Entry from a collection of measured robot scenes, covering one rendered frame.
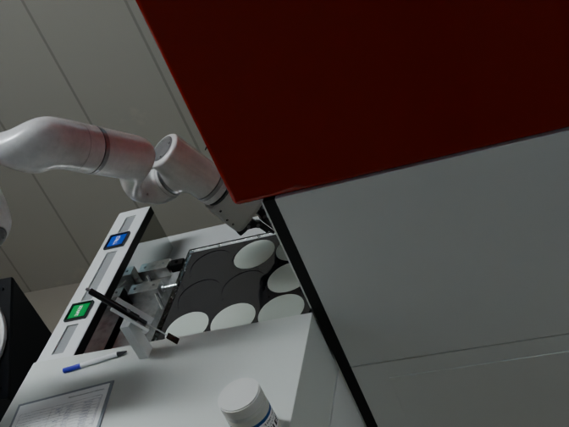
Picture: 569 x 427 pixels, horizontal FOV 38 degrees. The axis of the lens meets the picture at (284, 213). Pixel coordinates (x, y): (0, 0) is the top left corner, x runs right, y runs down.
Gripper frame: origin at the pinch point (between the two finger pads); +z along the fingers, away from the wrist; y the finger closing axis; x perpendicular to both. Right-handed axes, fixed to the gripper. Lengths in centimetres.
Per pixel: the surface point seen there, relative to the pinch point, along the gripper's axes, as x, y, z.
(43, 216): -207, 61, 32
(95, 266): -24.4, 32.6, -16.6
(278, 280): 14.0, 7.7, 1.7
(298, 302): 24.6, 8.5, 1.4
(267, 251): 2.0, 4.7, 3.0
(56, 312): -196, 94, 60
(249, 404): 61, 22, -22
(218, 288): 3.7, 17.5, -2.8
